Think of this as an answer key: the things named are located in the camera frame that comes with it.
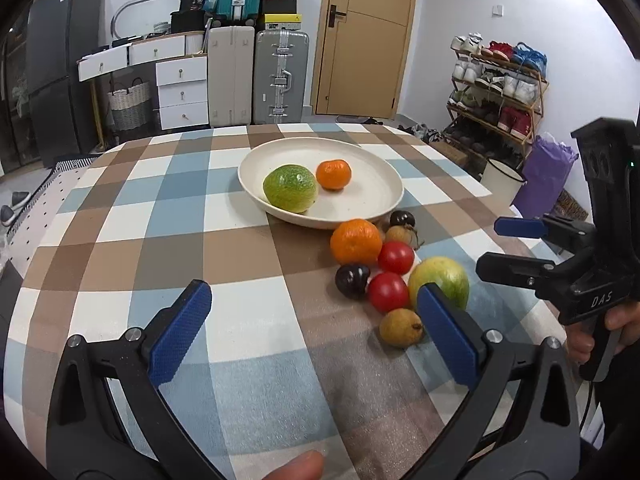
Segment red tomato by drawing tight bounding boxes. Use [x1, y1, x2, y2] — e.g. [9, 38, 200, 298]
[378, 240, 414, 275]
[368, 272, 410, 314]

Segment brown longan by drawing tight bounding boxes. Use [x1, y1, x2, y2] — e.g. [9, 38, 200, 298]
[385, 226, 420, 249]

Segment brown small pear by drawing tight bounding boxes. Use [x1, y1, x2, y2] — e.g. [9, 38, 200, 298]
[378, 309, 425, 349]

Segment dark cherry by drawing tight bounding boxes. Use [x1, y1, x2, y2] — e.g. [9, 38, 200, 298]
[334, 263, 371, 300]
[390, 210, 416, 229]

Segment large orange tangerine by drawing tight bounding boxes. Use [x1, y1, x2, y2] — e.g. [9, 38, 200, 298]
[330, 219, 383, 266]

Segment dark cherry front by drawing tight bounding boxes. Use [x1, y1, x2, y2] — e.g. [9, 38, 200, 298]
[334, 263, 371, 300]

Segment small orange tangerine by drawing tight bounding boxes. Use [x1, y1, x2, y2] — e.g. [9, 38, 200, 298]
[316, 159, 352, 192]

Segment right hand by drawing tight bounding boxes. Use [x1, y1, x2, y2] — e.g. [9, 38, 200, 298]
[564, 301, 640, 366]

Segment left hand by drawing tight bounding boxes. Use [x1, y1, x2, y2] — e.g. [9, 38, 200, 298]
[264, 450, 324, 480]

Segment white bucket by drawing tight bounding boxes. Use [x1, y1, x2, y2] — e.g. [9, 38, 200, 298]
[480, 158, 526, 206]

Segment purple bag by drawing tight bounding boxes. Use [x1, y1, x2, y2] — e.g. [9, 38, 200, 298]
[512, 132, 579, 218]

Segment cardboard box on floor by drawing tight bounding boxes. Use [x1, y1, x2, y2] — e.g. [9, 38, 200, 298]
[430, 141, 469, 168]

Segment wooden shoe rack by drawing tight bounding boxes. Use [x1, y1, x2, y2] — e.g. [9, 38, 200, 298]
[447, 32, 549, 165]

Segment cream round plate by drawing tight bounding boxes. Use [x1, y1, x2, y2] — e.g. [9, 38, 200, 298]
[238, 136, 405, 230]

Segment checkered tablecloth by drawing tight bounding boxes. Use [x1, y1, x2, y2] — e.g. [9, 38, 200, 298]
[2, 124, 552, 479]

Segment grey slippers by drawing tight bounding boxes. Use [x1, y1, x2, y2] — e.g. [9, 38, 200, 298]
[1, 191, 32, 228]

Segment wooden door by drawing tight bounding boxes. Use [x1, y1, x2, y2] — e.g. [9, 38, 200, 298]
[311, 0, 416, 118]

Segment silver suitcase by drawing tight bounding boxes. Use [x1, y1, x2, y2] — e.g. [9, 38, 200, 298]
[253, 29, 309, 125]

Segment woven laundry basket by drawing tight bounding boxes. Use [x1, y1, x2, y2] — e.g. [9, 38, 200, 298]
[107, 77, 152, 132]

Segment stacked shoe boxes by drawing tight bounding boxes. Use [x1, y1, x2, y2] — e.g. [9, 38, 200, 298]
[260, 0, 302, 30]

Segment beige suitcase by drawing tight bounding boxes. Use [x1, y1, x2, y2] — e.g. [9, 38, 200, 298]
[207, 26, 255, 128]

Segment white drawer desk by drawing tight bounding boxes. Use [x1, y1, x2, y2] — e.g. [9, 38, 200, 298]
[77, 32, 208, 130]

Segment black refrigerator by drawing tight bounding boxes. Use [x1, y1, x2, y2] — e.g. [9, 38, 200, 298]
[26, 0, 101, 167]

